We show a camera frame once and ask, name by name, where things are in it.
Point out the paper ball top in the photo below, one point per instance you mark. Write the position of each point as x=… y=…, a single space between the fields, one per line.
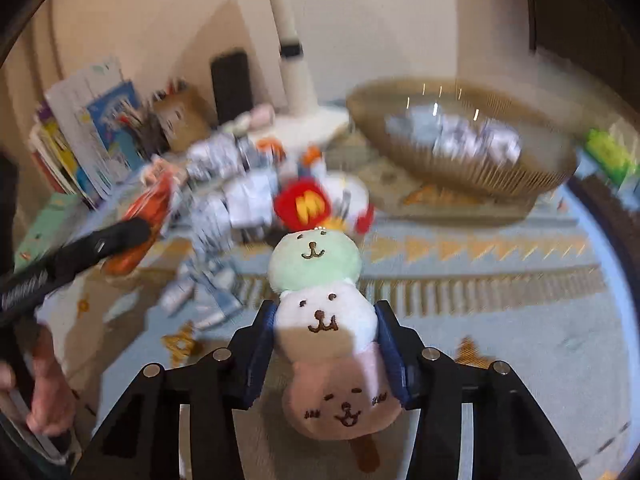
x=221 y=156

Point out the black wall television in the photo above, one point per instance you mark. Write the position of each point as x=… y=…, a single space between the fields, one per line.
x=599 y=36

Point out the amber ribbed glass bowl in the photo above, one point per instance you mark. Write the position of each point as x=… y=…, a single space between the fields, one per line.
x=548 y=157

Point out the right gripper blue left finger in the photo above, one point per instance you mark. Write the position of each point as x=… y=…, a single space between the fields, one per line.
x=139 y=439

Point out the three-ball dango plush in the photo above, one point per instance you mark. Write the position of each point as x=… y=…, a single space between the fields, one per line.
x=326 y=329

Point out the large paper ball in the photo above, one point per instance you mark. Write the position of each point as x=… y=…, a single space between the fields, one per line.
x=242 y=208

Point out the person's left hand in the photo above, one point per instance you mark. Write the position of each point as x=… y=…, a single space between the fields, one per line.
x=53 y=404

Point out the black mesh pen holder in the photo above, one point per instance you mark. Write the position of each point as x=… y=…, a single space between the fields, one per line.
x=145 y=128

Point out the orange fruit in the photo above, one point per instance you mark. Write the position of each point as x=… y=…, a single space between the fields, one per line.
x=312 y=154
x=271 y=147

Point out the black smartphone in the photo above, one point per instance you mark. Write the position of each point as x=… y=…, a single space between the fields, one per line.
x=231 y=85

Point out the white desk lamp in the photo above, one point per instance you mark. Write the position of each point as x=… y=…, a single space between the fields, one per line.
x=304 y=121

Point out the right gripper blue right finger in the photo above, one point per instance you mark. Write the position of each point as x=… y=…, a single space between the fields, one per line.
x=512 y=437

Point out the brown paper pen holder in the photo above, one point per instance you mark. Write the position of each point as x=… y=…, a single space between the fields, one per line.
x=185 y=118

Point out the patterned blue table mat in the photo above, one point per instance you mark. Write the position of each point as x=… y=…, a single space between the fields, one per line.
x=547 y=294

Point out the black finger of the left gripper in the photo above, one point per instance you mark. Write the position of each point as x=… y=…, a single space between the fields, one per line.
x=25 y=291

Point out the flat green books stack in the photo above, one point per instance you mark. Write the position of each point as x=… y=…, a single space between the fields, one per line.
x=55 y=224

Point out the green tissue box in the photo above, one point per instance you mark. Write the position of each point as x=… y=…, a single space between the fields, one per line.
x=613 y=159

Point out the upright blue white books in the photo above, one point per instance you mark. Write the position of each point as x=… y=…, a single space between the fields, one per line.
x=82 y=112

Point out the orange snack packet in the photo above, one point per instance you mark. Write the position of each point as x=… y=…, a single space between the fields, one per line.
x=152 y=206

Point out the Hello Kitty plush toy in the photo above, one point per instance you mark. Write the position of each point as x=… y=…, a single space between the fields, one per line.
x=335 y=201

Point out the paper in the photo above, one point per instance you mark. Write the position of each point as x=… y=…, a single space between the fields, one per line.
x=456 y=137

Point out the plaid fabric bow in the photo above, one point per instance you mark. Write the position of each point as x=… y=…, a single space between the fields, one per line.
x=207 y=284

